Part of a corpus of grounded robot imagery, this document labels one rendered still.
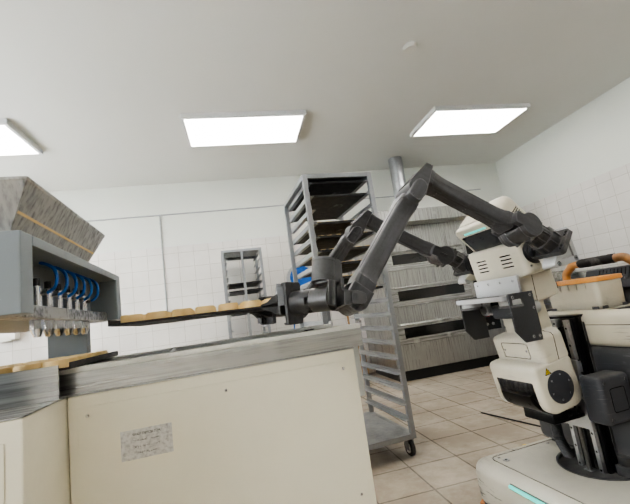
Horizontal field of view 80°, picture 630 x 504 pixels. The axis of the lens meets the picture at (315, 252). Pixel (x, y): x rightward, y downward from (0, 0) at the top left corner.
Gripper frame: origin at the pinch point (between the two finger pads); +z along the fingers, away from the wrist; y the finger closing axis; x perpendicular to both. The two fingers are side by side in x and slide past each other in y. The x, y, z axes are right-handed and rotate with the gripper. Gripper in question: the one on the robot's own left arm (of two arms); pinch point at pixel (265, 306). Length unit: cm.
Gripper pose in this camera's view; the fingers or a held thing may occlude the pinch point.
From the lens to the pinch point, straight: 98.1
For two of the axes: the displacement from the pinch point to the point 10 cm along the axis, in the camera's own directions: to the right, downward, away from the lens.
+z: -8.5, 1.7, 4.9
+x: 5.1, 0.9, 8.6
